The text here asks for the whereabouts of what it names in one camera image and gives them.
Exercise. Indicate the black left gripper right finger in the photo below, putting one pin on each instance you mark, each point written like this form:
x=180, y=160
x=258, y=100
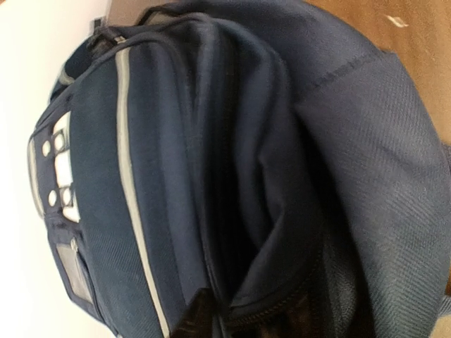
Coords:
x=310, y=316

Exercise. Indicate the navy blue student backpack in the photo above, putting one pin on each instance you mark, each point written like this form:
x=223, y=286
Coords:
x=257, y=148

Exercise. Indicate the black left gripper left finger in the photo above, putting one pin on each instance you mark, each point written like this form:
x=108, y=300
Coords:
x=200, y=320

